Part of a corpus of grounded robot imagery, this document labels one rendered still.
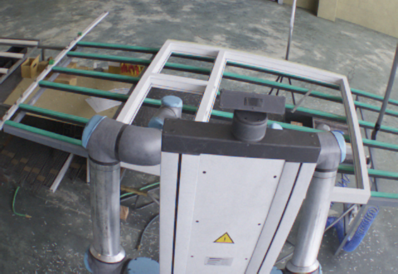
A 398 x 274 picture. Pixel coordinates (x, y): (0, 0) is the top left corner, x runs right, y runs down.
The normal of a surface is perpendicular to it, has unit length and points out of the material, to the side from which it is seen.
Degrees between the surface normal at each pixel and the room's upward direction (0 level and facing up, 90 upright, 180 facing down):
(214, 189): 90
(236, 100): 61
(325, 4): 90
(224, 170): 90
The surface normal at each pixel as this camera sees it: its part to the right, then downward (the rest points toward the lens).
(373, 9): -0.17, 0.52
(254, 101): 0.03, 0.07
